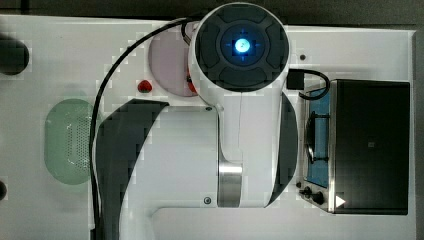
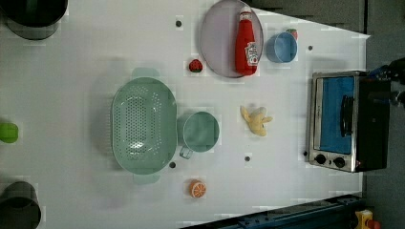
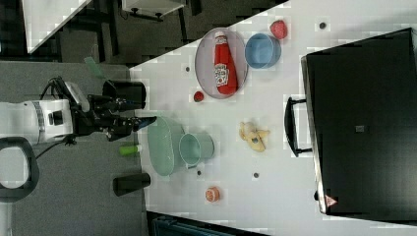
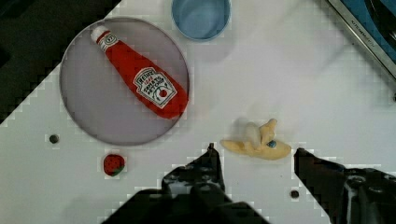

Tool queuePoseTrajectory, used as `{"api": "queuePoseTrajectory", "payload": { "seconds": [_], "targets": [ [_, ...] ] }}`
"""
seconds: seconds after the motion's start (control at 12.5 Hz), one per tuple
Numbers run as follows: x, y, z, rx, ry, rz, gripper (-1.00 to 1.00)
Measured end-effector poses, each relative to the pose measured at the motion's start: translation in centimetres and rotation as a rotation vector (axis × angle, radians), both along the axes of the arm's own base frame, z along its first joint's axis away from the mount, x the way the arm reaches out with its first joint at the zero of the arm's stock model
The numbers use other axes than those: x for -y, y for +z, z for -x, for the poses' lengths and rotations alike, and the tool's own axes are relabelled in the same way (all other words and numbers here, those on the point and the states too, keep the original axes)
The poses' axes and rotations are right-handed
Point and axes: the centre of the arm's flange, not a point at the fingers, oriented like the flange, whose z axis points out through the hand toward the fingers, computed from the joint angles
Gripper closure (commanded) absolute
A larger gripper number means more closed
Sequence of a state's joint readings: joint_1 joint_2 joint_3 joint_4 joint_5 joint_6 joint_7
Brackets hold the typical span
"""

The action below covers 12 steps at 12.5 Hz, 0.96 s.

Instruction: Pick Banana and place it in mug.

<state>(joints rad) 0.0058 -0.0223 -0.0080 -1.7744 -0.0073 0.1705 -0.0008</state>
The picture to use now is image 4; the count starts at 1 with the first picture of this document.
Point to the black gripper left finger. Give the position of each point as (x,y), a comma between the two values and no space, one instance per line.
(205,170)

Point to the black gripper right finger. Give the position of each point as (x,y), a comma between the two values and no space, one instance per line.
(348,195)

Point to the grey round plate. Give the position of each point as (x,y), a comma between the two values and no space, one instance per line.
(96,97)

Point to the small red strawberry toy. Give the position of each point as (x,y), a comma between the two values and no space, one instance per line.
(113,164)

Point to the red plush ketchup bottle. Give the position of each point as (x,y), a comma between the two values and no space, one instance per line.
(151,85)

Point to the blue bowl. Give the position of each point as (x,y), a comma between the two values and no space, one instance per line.
(201,20)

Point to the silver toaster oven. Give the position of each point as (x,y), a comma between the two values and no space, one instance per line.
(373,22)

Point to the yellow plush banana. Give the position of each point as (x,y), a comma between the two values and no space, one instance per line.
(259,142)

